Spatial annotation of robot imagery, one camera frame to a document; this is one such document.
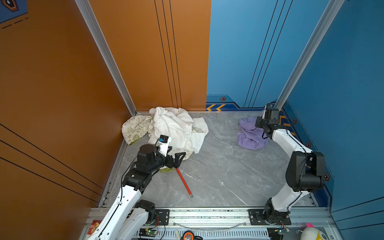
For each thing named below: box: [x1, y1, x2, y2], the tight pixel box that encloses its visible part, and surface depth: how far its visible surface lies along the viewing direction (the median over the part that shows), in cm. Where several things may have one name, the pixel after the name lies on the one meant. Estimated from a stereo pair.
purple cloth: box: [236, 117, 269, 150], surface depth 101 cm
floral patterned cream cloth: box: [121, 114, 155, 146], surface depth 108 cm
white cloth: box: [148, 106, 209, 155], surface depth 100 cm
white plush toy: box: [300, 222, 329, 240], surface depth 65 cm
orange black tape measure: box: [180, 230, 204, 240], surface depth 68 cm
